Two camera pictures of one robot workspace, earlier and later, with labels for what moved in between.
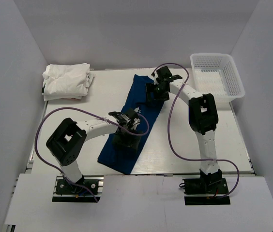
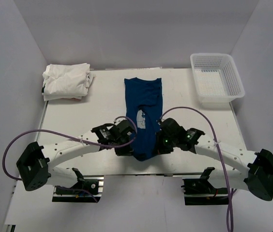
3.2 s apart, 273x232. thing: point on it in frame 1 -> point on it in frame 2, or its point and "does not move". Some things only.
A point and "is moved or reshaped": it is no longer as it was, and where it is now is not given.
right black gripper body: x=159 y=94 -> x=165 y=144
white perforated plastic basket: x=217 y=74 does not move
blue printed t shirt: x=113 y=156 is moved or reshaped
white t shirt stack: x=67 y=81 does not move
